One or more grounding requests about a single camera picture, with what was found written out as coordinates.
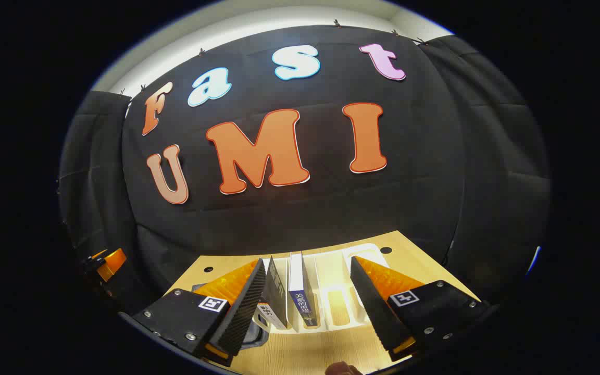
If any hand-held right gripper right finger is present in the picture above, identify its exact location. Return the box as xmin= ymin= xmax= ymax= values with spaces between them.
xmin=349 ymin=255 xmax=491 ymax=363

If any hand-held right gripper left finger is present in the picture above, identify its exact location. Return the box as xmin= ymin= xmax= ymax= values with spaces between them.
xmin=132 ymin=259 xmax=268 ymax=368

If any grey schoolbag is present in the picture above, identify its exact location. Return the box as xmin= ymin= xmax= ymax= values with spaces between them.
xmin=191 ymin=281 xmax=270 ymax=351

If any dark cover book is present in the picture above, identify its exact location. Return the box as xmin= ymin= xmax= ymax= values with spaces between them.
xmin=256 ymin=256 xmax=293 ymax=331

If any white bookshelf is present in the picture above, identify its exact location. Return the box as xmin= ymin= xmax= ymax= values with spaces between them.
xmin=251 ymin=243 xmax=390 ymax=334

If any blue picture cover book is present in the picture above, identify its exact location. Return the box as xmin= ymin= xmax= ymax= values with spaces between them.
xmin=288 ymin=252 xmax=319 ymax=328

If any black backdrop cloth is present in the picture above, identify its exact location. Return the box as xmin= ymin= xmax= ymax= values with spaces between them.
xmin=58 ymin=25 xmax=552 ymax=313

